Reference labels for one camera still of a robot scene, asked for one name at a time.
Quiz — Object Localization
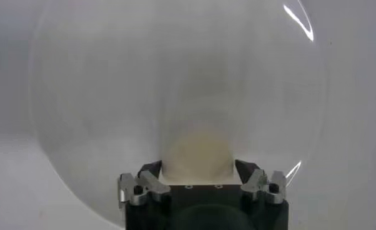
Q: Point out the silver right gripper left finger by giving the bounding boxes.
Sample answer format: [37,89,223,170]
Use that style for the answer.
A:
[118,159,172,207]

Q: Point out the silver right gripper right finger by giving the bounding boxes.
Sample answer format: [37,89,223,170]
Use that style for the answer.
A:
[234,159,288,206]

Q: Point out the white steamed baozi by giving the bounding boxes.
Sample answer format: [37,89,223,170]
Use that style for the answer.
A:
[161,127,235,186]

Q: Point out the round white plate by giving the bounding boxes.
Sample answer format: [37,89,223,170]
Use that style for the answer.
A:
[28,0,329,228]

